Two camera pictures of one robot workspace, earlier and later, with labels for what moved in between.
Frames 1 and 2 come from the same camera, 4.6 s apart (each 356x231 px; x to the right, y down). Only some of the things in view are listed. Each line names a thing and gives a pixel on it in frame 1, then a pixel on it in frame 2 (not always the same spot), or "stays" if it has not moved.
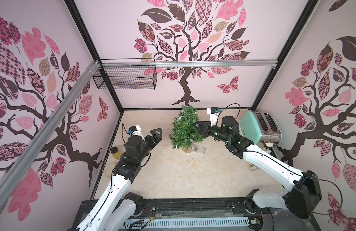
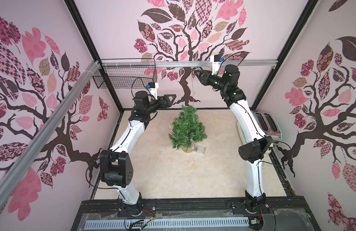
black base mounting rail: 208,209 stays
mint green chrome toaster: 263,128 stays
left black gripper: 158,138 to 167,104
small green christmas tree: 184,133 stays
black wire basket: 128,73 stays
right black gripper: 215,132 to 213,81
